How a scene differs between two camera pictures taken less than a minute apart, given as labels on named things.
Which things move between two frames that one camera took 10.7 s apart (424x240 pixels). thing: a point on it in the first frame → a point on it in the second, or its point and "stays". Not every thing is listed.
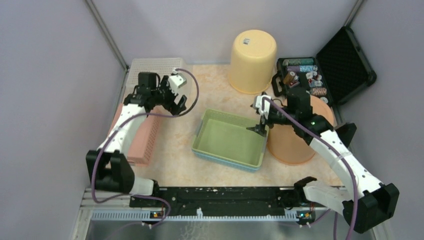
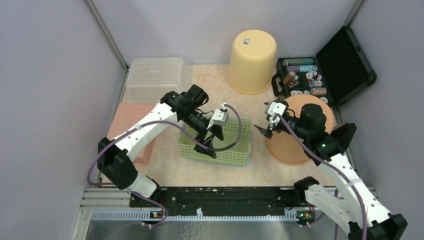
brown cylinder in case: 289,77 stays
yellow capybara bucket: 253,61 stays
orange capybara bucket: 287,146 stays
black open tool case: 338,72 stays
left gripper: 173,108 → 216,130
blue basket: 227,163 → 248,157
